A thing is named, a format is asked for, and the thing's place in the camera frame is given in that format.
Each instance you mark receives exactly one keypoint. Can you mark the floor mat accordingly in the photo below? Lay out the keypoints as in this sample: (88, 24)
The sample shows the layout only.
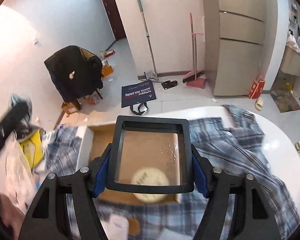
(284, 100)

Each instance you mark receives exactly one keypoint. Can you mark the blue plaid cloth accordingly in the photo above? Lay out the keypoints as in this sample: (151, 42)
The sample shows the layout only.
(236, 150)

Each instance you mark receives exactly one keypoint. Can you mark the white plastic bag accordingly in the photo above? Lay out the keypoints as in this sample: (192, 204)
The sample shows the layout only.
(16, 179)

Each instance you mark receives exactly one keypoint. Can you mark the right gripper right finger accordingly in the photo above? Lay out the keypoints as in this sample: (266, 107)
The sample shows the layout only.
(252, 216)

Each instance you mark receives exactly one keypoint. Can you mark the black square display case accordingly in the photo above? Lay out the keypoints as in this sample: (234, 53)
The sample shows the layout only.
(161, 143)

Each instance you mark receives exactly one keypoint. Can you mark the dark wooden door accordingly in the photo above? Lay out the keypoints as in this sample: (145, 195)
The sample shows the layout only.
(114, 19)

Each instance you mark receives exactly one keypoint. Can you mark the beige refrigerator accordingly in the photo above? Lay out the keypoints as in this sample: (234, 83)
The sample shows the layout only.
(234, 33)

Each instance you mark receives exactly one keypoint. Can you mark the bathroom vanity cabinet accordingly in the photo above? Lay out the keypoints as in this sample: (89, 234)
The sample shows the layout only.
(290, 62)

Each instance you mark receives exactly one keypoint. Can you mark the pink dustpan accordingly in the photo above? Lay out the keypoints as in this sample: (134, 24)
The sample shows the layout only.
(195, 80)

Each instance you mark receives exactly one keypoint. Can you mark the small cardboard box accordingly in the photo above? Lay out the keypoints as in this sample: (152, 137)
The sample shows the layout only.
(70, 108)

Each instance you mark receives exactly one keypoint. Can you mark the person's left hand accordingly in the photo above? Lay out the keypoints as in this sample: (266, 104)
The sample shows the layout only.
(11, 218)

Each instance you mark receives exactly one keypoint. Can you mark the round cream candy tin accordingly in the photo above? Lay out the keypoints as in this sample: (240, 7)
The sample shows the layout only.
(150, 176)

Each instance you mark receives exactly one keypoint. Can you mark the grey mop handle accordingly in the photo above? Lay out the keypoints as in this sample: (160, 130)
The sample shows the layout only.
(153, 74)

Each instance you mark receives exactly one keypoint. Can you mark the navy tote bag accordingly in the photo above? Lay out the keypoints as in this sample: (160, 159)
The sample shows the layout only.
(136, 97)

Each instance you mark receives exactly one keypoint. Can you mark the red paper bag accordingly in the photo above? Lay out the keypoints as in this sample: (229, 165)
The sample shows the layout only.
(257, 87)

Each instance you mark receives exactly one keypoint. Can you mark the grey bag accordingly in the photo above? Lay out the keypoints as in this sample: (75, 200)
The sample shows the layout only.
(25, 129)

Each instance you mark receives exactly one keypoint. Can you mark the yellow box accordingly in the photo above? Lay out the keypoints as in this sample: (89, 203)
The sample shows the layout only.
(32, 149)

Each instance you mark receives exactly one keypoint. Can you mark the cardboard tray box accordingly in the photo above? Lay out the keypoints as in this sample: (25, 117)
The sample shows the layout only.
(102, 137)

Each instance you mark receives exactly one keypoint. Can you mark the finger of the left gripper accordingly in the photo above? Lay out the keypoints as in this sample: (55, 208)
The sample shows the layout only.
(9, 121)

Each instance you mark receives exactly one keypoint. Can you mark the white power adapter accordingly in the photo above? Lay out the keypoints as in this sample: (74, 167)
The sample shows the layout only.
(118, 227)

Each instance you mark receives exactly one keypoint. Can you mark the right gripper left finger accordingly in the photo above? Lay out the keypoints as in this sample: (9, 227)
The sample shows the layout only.
(47, 216)

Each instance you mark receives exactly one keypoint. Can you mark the beige slipper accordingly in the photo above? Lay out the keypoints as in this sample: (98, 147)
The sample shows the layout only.
(259, 104)
(297, 145)

